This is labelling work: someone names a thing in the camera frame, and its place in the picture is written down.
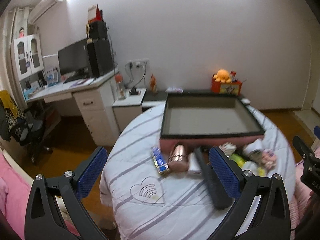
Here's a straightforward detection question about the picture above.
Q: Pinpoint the white tissue packet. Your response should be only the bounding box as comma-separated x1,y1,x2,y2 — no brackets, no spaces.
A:
165,87,183,93

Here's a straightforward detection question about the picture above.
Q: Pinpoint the plastic bottle orange cap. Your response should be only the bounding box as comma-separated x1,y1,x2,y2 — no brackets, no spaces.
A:
114,73,126,100

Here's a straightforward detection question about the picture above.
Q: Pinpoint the white block toy figure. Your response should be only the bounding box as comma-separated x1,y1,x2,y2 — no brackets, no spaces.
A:
260,150,277,171

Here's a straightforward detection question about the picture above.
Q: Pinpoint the black headboard shelf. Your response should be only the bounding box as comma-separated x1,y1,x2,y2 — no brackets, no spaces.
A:
142,89,251,108

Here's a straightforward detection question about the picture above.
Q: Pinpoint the orange octopus plush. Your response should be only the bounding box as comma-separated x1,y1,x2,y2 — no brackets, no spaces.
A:
213,69,232,83

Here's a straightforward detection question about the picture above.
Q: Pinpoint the black office chair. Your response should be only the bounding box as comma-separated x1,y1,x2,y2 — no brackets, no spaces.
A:
1,90,52,165

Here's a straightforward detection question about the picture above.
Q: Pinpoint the blue card box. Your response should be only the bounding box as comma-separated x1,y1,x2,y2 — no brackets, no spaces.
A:
151,146,169,174

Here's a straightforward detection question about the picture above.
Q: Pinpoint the black computer tower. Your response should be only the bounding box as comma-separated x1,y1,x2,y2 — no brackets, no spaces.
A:
86,39,114,77

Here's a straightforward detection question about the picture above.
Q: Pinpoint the black computer monitor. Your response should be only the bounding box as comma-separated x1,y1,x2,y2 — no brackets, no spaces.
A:
58,39,90,83

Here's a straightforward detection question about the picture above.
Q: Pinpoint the round bed striped sheet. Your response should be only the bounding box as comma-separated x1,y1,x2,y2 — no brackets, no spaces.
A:
99,103,297,240

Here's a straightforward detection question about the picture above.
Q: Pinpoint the pink box with black rim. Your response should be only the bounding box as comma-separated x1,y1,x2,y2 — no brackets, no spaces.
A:
159,93,265,154

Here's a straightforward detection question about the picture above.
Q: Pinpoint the white desk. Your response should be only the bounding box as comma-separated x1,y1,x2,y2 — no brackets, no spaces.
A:
26,68,120,146

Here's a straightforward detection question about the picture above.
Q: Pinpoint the rose gold metal cup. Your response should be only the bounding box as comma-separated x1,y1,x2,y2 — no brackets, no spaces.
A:
168,144,189,172

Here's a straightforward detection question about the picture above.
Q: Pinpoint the black remote control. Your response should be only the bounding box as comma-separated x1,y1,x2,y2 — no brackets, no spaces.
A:
194,147,233,210

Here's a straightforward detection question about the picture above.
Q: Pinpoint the yellow highlighter pen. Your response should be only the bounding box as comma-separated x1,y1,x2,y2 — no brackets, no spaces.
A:
229,153,246,168

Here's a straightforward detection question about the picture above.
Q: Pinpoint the orange snack bag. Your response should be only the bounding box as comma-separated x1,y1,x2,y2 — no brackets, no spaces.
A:
149,74,158,95

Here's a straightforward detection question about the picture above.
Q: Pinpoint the white bedside cabinet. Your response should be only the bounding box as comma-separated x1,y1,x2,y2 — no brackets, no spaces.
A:
112,88,146,132

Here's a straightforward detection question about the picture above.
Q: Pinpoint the white air conditioner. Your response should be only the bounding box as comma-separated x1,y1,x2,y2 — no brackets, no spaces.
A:
28,0,63,24

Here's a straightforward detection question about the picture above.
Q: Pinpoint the red storage crate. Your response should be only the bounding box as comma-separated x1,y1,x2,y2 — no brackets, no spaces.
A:
210,79,242,95

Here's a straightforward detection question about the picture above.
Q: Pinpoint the wall power strip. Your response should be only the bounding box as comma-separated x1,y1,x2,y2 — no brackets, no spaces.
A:
128,59,149,68

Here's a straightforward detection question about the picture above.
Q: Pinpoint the white wall cabinet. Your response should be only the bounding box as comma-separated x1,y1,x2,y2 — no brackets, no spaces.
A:
10,34,44,81

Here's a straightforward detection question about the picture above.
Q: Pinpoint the pink pillow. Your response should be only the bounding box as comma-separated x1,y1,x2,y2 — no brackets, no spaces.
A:
1,152,80,239

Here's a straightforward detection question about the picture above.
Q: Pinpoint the black speaker box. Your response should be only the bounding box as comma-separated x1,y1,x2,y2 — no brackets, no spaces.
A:
87,21,107,40

